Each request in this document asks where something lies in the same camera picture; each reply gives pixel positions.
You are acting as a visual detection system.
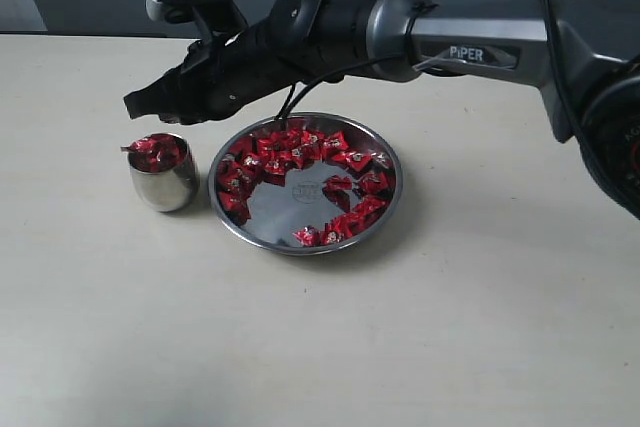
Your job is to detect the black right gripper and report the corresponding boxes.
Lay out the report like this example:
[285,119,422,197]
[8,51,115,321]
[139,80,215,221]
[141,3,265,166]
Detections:
[122,21,311,126]

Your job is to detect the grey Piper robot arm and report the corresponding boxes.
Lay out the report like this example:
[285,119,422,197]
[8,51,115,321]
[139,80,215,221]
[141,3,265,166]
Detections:
[124,0,639,214]

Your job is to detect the red candies inside cup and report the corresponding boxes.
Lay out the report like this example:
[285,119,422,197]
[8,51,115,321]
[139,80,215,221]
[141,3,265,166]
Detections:
[120,133,188,173]

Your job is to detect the stainless steel cup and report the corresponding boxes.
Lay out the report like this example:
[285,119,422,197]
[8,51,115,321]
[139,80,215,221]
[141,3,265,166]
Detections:
[127,134,200,213]

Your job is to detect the stainless steel plate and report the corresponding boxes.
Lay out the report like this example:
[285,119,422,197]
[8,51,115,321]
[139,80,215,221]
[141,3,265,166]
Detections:
[207,112,405,256]

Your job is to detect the pile of red wrapped candies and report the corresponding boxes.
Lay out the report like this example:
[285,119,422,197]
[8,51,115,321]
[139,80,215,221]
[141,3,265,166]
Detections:
[217,127,392,247]

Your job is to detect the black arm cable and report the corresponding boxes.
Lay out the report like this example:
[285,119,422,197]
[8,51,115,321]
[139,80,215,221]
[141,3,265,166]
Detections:
[274,0,591,148]

